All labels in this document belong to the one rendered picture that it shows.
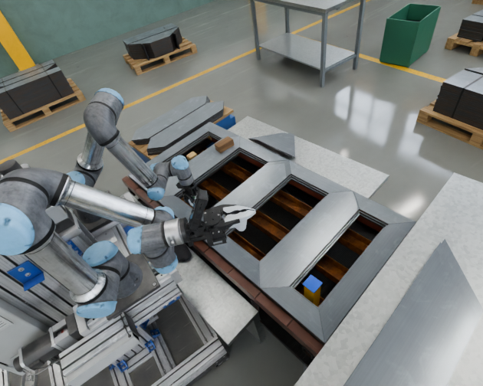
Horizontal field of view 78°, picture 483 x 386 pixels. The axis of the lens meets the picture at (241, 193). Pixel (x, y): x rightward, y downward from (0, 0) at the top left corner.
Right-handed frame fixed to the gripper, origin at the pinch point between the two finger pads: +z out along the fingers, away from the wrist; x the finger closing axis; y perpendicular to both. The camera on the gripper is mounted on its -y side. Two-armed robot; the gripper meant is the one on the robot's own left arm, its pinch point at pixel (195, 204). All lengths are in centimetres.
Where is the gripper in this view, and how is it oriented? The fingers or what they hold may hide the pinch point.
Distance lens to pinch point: 174.0
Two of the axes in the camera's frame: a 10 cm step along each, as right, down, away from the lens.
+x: 7.0, -5.8, 4.1
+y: 6.9, 4.4, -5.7
